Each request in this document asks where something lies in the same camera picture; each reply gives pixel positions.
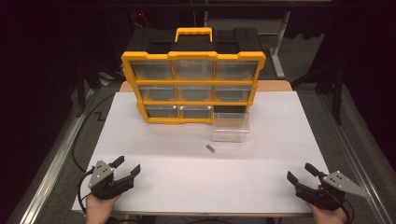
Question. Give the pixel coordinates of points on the white table board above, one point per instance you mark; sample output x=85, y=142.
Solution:
x=202, y=174

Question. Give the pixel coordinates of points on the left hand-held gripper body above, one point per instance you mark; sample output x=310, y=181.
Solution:
x=102, y=182

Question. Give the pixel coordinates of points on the person's left hand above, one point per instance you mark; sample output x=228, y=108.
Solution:
x=99, y=210

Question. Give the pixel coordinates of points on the small brown block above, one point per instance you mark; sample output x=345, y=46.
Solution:
x=210, y=148

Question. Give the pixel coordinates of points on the person's right hand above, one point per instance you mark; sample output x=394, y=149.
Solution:
x=327, y=216

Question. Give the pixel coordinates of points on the clear plastic drawer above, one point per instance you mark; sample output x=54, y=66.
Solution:
x=231, y=130

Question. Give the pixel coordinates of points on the aluminium floor rail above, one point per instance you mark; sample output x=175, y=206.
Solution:
x=358, y=155
x=53, y=161

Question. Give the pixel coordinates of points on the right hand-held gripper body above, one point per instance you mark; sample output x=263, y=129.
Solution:
x=330, y=189

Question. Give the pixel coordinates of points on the black stand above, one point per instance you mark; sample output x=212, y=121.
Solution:
x=333, y=84
x=84, y=84

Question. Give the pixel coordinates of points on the yellow black drawer organizer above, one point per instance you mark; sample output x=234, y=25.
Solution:
x=193, y=82

